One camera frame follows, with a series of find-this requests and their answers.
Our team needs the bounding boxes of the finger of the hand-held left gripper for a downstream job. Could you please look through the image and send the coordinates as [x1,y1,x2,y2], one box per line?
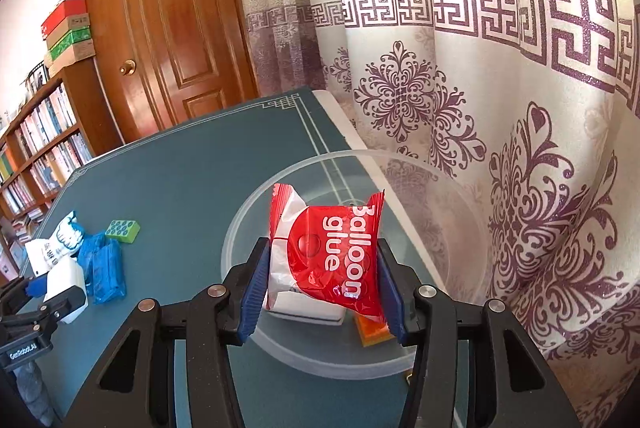
[0,275,51,319]
[42,286,87,324]

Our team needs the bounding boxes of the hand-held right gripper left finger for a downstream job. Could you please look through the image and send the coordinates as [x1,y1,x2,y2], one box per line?
[62,235,273,428]

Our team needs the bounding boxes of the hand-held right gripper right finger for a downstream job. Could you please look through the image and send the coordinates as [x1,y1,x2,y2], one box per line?
[376,238,583,428]

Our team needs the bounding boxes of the white box with barcode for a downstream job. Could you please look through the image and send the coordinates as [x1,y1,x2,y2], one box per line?
[44,255,90,325]

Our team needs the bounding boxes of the white and blue packet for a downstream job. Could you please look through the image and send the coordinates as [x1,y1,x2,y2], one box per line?
[24,210,81,279]

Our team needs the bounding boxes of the blue snack packet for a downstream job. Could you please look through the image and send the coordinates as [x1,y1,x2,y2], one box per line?
[77,232,107,281]
[91,239,126,306]

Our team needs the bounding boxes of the red snack packet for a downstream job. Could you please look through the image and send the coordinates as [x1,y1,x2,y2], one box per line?
[267,183,396,326]

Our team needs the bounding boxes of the clear plastic bowl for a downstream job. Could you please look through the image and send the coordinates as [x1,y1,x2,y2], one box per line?
[220,149,493,381]

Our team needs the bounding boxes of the person's left hand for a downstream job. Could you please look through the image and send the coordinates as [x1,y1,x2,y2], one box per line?
[15,360,53,426]

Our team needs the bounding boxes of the orange toy block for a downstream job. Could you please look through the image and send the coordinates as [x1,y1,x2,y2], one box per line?
[354,315,396,349]

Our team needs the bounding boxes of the flat white box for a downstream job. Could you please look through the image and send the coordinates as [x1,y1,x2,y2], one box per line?
[264,288,346,325]

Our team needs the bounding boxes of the green toy block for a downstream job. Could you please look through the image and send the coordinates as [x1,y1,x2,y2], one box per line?
[104,219,141,245]

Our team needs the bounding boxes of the teal table mat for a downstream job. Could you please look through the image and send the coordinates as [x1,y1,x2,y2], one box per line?
[22,90,471,428]

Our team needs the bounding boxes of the rows of books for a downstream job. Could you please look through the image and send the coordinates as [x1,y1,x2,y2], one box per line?
[0,82,93,243]

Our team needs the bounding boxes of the wooden bookshelf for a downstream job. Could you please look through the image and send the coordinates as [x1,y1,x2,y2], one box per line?
[0,58,123,279]

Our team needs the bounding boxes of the white curtain with purple pattern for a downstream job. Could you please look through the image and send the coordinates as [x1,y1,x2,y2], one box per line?
[227,0,640,428]

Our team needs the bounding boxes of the green and white box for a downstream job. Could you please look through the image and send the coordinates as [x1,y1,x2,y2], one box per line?
[45,28,96,64]

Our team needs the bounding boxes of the brown wooden door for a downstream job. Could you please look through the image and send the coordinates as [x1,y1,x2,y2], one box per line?
[82,0,261,143]

